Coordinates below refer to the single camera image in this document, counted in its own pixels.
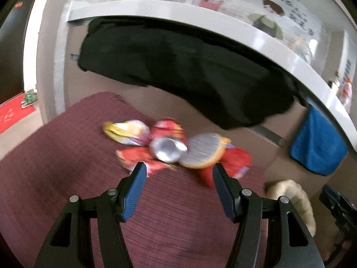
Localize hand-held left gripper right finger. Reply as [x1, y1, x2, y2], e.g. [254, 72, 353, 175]
[212, 163, 325, 268]

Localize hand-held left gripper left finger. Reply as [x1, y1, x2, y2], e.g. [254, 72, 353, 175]
[35, 162, 148, 268]

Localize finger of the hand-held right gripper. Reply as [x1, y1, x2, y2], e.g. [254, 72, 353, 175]
[319, 186, 352, 218]

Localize pink toy package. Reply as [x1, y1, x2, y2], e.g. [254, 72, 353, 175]
[116, 148, 173, 176]

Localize red plastic bag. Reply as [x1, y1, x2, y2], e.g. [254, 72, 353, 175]
[199, 147, 253, 187]

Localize orange yellow snack bag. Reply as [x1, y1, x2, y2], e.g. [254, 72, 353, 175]
[178, 132, 232, 169]

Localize red paper cup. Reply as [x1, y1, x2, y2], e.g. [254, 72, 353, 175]
[149, 117, 188, 163]

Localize yellow snack wrapper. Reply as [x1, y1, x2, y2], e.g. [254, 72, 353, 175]
[103, 119, 151, 146]

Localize blue towel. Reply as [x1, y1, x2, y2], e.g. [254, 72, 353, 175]
[289, 105, 349, 176]

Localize red plaid cloth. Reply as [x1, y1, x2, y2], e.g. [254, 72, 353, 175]
[0, 92, 268, 268]

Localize clear bottle red contents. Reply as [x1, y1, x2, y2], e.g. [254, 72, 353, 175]
[342, 78, 353, 112]

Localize dark sauce bottle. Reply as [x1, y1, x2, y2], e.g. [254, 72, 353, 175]
[329, 71, 341, 90]

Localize black cloth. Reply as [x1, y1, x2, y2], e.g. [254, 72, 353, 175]
[77, 17, 307, 130]

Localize green slippers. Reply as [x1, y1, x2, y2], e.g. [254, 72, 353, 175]
[21, 89, 38, 109]

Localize red floor mat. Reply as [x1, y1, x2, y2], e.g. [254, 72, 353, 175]
[0, 95, 37, 134]

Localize white kitchen counter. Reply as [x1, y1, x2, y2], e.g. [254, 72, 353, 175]
[67, 0, 357, 151]

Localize dark refrigerator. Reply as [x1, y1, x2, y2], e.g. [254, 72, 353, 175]
[0, 0, 37, 104]

